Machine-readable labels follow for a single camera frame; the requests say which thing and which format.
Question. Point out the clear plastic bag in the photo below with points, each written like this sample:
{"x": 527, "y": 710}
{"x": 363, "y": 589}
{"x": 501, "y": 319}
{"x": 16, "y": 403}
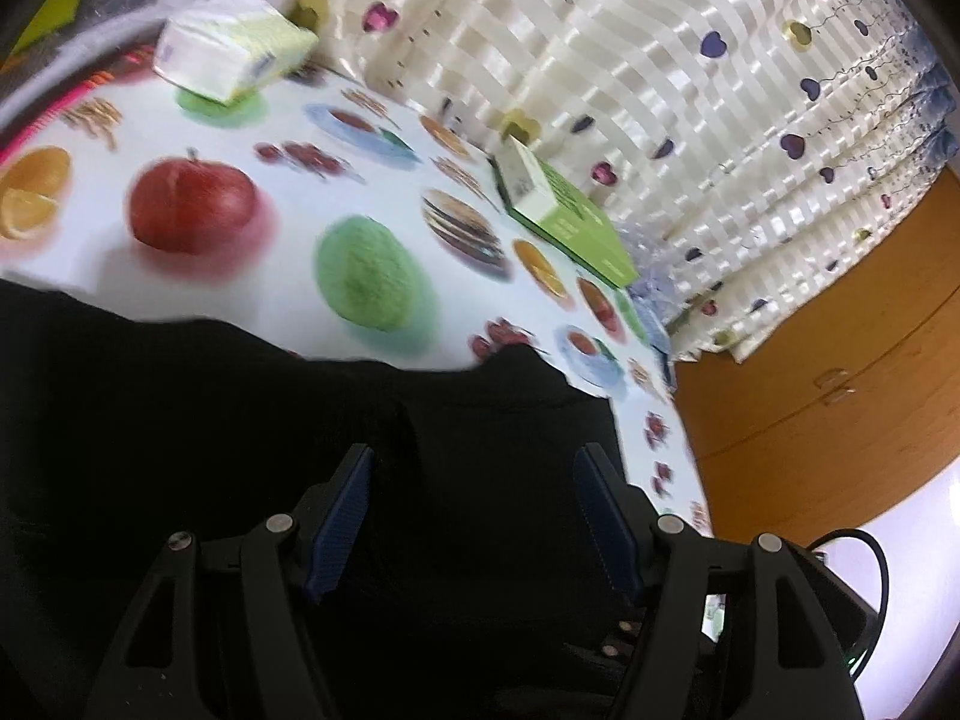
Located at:
{"x": 649, "y": 285}

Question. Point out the heart patterned curtain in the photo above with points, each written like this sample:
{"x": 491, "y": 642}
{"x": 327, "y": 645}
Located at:
{"x": 675, "y": 90}

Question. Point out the fruit printed tablecloth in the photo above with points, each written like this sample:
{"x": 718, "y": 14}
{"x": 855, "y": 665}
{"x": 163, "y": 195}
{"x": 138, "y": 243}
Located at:
{"x": 300, "y": 187}

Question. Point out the white green tissue pack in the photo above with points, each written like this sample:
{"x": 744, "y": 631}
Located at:
{"x": 225, "y": 45}

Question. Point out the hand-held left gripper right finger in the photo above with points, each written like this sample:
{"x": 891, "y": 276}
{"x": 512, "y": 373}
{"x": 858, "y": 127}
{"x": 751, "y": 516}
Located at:
{"x": 607, "y": 525}

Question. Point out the flat green box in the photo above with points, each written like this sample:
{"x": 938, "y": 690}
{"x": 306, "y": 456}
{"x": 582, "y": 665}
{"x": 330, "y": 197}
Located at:
{"x": 577, "y": 217}

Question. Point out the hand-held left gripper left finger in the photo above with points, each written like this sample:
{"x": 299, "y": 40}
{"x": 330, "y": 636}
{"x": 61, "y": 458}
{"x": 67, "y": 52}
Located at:
{"x": 341, "y": 525}

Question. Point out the wooden cabinet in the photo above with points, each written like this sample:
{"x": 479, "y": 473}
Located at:
{"x": 825, "y": 427}

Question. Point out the black pants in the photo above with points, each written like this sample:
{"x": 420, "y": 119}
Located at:
{"x": 187, "y": 427}

